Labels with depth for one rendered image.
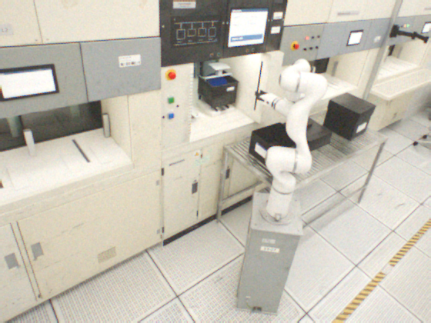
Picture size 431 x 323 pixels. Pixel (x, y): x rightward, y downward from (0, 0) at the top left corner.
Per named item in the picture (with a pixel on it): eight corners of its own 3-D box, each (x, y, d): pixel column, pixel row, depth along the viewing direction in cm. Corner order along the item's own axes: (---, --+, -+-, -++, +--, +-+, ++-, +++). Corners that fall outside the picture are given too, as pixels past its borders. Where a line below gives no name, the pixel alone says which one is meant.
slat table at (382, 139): (264, 274, 233) (283, 195, 193) (215, 221, 268) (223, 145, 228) (360, 202, 315) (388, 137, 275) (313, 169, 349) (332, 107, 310)
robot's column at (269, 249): (277, 316, 209) (303, 234, 170) (234, 310, 208) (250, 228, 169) (277, 276, 233) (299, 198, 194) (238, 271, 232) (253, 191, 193)
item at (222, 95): (208, 114, 236) (212, 74, 218) (195, 100, 248) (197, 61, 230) (236, 107, 250) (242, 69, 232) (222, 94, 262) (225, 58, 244)
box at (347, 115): (350, 141, 259) (359, 114, 246) (321, 125, 275) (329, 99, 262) (366, 131, 278) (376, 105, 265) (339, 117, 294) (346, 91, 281)
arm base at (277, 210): (294, 227, 173) (302, 201, 164) (259, 222, 173) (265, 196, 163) (292, 202, 190) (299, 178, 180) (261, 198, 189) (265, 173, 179)
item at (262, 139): (247, 151, 227) (250, 131, 218) (275, 141, 243) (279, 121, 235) (274, 173, 210) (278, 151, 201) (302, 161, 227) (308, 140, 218)
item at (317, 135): (305, 153, 235) (310, 138, 228) (278, 134, 253) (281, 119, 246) (331, 142, 253) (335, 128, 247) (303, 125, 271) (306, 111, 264)
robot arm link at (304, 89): (276, 164, 169) (307, 168, 170) (278, 174, 158) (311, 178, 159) (293, 69, 155) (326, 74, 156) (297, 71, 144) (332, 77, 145)
